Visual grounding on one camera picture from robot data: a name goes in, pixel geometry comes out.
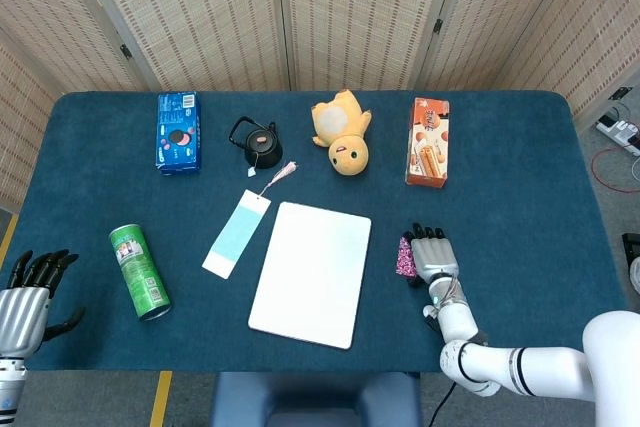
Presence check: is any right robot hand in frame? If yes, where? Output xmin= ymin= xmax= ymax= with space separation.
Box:
xmin=399 ymin=222 xmax=461 ymax=289

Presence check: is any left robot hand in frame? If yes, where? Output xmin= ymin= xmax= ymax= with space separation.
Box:
xmin=0 ymin=249 xmax=86 ymax=356

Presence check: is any pink glitter card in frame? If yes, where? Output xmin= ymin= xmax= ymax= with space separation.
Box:
xmin=395 ymin=236 xmax=417 ymax=278

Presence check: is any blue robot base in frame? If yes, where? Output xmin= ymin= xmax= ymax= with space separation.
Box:
xmin=208 ymin=371 xmax=424 ymax=427

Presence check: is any white rectangular board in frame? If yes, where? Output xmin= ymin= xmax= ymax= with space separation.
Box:
xmin=247 ymin=201 xmax=373 ymax=350

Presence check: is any yellow plush duck toy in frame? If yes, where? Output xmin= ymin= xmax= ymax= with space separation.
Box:
xmin=310 ymin=90 xmax=373 ymax=178

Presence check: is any blue tablecloth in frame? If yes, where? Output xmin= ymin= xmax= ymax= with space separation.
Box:
xmin=9 ymin=90 xmax=629 ymax=376

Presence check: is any orange biscuit box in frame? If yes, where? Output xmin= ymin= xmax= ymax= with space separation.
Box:
xmin=404 ymin=97 xmax=451 ymax=189

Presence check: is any green chip can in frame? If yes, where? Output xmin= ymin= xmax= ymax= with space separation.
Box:
xmin=108 ymin=223 xmax=172 ymax=322

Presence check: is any black equipment box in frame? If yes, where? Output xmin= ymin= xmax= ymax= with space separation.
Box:
xmin=621 ymin=232 xmax=640 ymax=262

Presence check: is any blue white tasselled bookmark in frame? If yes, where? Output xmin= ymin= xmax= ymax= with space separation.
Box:
xmin=201 ymin=160 xmax=300 ymax=281

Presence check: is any black teapot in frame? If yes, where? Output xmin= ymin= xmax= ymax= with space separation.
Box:
xmin=228 ymin=116 xmax=284 ymax=170

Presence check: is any white power strip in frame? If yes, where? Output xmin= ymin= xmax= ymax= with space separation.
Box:
xmin=594 ymin=114 xmax=640 ymax=157

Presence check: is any blue Oreo cookie box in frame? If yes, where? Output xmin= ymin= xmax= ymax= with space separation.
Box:
xmin=153 ymin=91 xmax=204 ymax=177

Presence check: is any woven folding screen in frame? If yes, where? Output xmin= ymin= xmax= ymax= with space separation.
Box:
xmin=0 ymin=0 xmax=640 ymax=213

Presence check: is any red cable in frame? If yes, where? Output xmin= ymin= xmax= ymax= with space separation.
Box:
xmin=589 ymin=146 xmax=640 ymax=194

